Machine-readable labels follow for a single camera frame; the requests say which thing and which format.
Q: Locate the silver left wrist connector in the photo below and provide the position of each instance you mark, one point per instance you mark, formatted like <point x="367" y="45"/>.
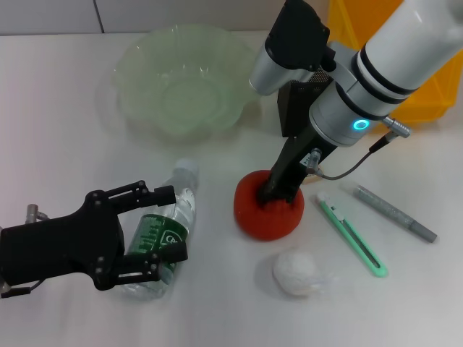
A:
<point x="34" y="212"/>

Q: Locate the grey glitter pen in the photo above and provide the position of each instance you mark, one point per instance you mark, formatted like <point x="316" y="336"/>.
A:
<point x="390" y="211"/>

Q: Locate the green utility knife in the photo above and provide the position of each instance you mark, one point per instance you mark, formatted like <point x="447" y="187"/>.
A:
<point x="349" y="235"/>

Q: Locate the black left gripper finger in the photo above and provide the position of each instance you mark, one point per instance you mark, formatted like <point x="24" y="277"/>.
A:
<point x="177" y="254"/>
<point x="164" y="195"/>

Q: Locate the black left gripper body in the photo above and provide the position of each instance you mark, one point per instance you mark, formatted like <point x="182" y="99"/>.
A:
<point x="54" y="246"/>

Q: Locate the yellow plastic bin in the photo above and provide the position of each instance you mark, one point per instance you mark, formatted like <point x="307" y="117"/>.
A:
<point x="343" y="21"/>

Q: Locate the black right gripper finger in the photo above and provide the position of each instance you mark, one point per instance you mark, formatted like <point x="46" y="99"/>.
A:
<point x="293" y="195"/>
<point x="267" y="195"/>

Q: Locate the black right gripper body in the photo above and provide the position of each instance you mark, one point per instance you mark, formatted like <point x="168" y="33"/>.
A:
<point x="293" y="166"/>

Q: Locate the clear green-label water bottle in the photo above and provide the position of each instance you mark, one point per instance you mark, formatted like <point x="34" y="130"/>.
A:
<point x="159" y="231"/>

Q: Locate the green glass fruit plate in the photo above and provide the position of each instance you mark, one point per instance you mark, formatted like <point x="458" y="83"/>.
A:
<point x="181" y="90"/>

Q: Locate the white paper ball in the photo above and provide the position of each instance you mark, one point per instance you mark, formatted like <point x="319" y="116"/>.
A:
<point x="294" y="273"/>

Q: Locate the red apple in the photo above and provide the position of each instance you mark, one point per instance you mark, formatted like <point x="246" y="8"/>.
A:
<point x="267" y="224"/>

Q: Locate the black mesh pen holder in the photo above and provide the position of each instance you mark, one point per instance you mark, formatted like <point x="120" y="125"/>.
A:
<point x="289" y="115"/>

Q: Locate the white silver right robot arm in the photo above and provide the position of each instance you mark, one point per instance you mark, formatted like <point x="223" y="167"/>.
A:
<point x="390" y="61"/>

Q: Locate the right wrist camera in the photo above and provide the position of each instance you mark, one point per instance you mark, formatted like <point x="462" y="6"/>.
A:
<point x="289" y="36"/>

